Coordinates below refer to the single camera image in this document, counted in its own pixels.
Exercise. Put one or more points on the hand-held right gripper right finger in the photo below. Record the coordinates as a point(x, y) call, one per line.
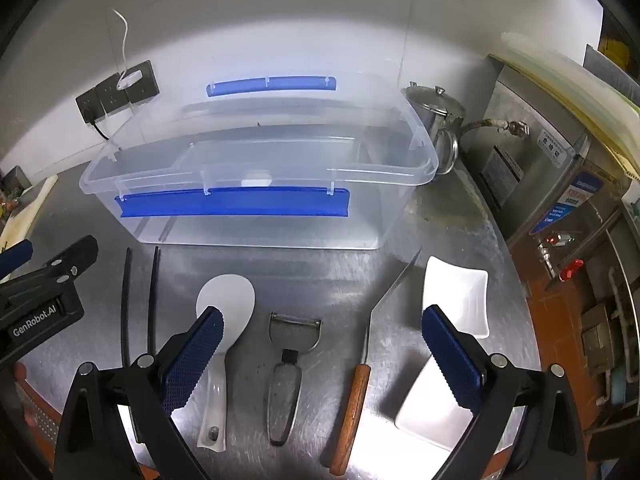
point(452, 360)

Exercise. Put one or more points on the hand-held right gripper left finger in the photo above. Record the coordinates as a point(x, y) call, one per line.
point(192, 357)

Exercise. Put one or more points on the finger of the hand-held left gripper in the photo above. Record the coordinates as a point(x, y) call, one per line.
point(15, 256)
point(75, 257)

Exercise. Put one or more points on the white plastic rice spoon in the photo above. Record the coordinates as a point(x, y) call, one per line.
point(235, 295)

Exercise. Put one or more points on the metal peeler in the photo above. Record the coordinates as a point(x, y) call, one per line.
point(285, 385)

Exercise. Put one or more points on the wooden cutting board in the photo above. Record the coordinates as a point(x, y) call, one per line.
point(27, 212)

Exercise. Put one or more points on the white square dish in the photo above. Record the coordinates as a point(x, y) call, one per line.
point(425, 410)
point(460, 290)

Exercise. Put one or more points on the stainless steel appliance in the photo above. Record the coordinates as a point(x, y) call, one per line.
point(530, 170)

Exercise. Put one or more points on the stainless steel kettle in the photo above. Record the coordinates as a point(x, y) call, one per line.
point(432, 105)

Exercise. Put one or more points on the stack of pale cutting boards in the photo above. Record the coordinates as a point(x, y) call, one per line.
point(575, 85)

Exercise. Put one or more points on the black wall socket panel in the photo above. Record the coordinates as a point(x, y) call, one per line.
point(107, 95)

